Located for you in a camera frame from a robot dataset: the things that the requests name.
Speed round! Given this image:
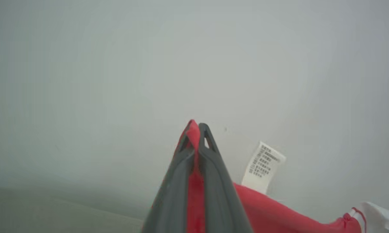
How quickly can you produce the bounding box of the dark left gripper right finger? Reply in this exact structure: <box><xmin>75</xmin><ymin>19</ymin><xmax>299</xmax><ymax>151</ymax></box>
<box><xmin>198</xmin><ymin>122</ymin><xmax>253</xmax><ymax>233</ymax></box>

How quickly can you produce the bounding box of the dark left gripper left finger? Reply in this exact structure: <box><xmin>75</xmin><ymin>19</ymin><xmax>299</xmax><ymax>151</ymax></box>
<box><xmin>142</xmin><ymin>120</ymin><xmax>195</xmax><ymax>233</ymax></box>

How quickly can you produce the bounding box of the red and white jersey shirt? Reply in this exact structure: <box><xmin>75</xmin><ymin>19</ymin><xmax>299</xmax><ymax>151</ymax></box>
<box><xmin>175</xmin><ymin>119</ymin><xmax>389</xmax><ymax>233</ymax></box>

